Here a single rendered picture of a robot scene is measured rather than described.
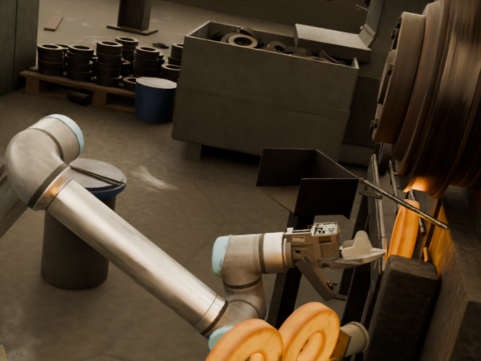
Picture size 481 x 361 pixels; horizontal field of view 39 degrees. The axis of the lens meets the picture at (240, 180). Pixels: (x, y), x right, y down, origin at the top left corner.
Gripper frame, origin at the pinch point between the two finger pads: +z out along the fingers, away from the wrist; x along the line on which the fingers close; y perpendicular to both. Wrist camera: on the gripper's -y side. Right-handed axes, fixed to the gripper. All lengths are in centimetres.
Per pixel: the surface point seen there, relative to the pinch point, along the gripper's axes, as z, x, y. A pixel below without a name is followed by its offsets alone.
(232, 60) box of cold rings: -81, 245, 15
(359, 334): -4.3, -23.0, -5.4
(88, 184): -102, 76, -1
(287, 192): -30, 69, -7
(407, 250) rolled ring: 6.0, 3.3, -0.5
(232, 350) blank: -21, -52, 10
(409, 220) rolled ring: 7.0, 6.5, 5.1
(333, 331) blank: -8.2, -30.5, -0.2
